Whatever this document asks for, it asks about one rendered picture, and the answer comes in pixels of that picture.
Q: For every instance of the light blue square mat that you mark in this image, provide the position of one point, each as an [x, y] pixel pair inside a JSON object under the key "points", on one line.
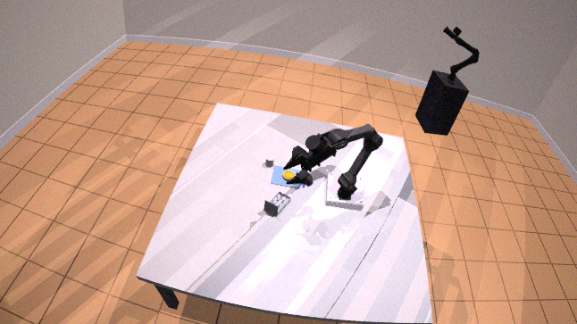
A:
{"points": [[277, 178]]}

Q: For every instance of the yellow plate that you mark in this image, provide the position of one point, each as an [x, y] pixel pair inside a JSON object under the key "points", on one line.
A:
{"points": [[288, 174]]}

